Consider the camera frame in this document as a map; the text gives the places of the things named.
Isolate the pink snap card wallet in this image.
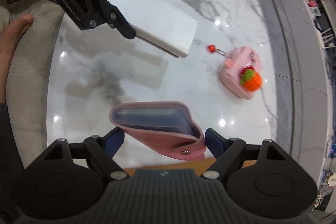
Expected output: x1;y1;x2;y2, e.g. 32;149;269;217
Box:
109;101;206;161

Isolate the marble tv cabinet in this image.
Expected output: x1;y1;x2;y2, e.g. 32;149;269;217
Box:
280;0;333;182

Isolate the beige sofa cushion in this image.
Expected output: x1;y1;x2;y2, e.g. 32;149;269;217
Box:
1;0;64;167

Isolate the orange crochet fruit charm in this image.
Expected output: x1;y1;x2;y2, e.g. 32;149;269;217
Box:
239;66;262;92

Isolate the red heart charm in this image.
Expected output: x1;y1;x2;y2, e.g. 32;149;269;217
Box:
207;44;230;57

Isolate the pink fabric pouch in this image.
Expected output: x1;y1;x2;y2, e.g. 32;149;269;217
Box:
219;46;262;100

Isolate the white wifi router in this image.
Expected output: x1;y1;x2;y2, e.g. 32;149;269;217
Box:
317;28;335;50

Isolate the white box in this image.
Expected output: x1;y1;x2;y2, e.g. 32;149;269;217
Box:
108;0;198;59

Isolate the person's bare foot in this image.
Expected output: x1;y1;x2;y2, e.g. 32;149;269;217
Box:
0;14;34;103

